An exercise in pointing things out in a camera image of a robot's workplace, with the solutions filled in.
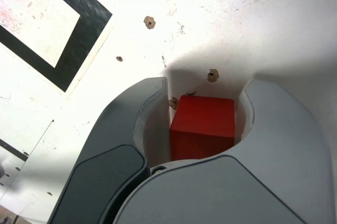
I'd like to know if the red cube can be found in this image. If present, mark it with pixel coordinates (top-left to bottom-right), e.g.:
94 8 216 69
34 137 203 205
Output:
169 95 235 161

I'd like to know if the black tape strip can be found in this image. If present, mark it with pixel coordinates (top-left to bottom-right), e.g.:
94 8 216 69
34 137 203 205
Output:
0 137 29 162

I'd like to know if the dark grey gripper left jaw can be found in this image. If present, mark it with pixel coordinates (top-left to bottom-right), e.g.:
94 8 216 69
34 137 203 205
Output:
48 76 171 224

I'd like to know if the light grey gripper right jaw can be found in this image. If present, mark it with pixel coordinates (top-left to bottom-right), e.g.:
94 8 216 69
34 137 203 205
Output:
112 75 337 224

